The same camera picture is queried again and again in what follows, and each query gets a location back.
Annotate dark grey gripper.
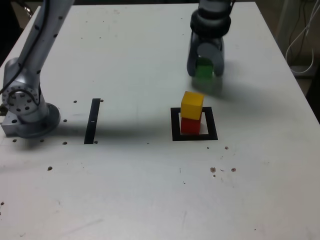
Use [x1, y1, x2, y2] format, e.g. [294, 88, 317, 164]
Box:
[186, 30, 227, 77]

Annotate green cube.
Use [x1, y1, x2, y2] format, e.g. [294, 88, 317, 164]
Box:
[195, 57, 215, 79]

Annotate yellow cube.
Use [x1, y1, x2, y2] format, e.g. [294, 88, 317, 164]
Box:
[180, 91, 205, 120]

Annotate red cube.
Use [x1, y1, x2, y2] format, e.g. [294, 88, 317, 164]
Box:
[179, 116, 202, 135]

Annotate black tape square outline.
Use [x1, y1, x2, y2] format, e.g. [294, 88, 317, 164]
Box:
[170, 106, 219, 142]

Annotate black tape strip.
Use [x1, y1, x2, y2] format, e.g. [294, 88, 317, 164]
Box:
[83, 98, 102, 145]

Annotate white cable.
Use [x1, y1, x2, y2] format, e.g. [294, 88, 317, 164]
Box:
[291, 47, 315, 75]
[285, 0, 320, 63]

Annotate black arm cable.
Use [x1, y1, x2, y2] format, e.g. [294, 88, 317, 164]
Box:
[0, 0, 50, 95]

